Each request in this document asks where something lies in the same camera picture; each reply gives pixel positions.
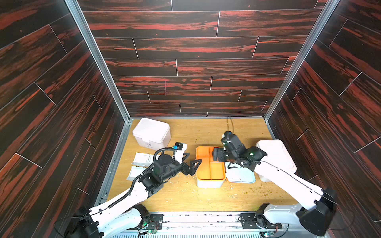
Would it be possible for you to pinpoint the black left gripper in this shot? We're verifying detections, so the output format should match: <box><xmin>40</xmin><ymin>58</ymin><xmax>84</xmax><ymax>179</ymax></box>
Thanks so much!
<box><xmin>159</xmin><ymin>152</ymin><xmax>201</xmax><ymax>183</ymax></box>

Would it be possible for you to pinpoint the white orange-trimmed medicine chest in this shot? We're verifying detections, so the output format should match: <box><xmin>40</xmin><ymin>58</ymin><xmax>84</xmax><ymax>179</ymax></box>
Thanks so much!
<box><xmin>196</xmin><ymin>146</ymin><xmax>256</xmax><ymax>188</ymax></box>

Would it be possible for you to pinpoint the white gauze packet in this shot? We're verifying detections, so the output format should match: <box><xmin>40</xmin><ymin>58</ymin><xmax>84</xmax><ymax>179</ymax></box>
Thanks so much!
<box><xmin>127</xmin><ymin>166</ymin><xmax>146</xmax><ymax>181</ymax></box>
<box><xmin>132</xmin><ymin>152</ymin><xmax>153</xmax><ymax>167</ymax></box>

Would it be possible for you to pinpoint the pink medicine chest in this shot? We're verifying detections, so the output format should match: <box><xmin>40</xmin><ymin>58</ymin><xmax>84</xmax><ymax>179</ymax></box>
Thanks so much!
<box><xmin>133</xmin><ymin>118</ymin><xmax>171</xmax><ymax>151</ymax></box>

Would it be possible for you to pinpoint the orange tray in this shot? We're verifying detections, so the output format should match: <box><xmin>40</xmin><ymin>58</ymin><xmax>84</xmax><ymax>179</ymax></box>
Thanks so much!
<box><xmin>196</xmin><ymin>146</ymin><xmax>226</xmax><ymax>182</ymax></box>

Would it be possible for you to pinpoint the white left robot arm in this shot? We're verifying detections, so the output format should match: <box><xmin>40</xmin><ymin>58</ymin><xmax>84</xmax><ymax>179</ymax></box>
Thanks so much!
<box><xmin>61</xmin><ymin>148</ymin><xmax>202</xmax><ymax>238</ymax></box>

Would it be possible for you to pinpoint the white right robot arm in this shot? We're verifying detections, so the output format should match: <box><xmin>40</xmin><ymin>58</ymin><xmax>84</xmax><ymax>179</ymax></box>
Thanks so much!
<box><xmin>211</xmin><ymin>131</ymin><xmax>337</xmax><ymax>237</ymax></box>

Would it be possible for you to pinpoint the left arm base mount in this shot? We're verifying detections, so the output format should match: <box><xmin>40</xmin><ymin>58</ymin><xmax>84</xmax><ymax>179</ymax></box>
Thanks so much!
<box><xmin>137</xmin><ymin>213</ymin><xmax>164</xmax><ymax>236</ymax></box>

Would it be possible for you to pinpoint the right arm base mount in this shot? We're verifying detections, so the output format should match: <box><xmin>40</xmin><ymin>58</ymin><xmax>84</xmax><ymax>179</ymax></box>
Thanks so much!
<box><xmin>238</xmin><ymin>213</ymin><xmax>282</xmax><ymax>230</ymax></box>

